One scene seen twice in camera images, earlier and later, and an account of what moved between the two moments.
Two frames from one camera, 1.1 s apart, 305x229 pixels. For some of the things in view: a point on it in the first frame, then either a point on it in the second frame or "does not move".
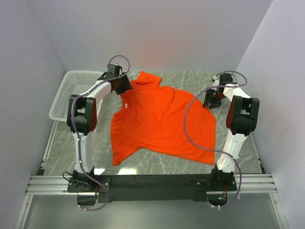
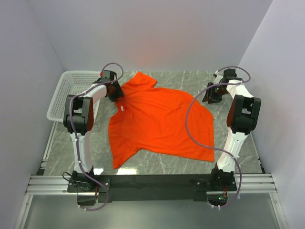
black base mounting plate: (152, 187) does not move
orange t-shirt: (151, 117) does not move
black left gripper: (127, 86) -> (119, 93)
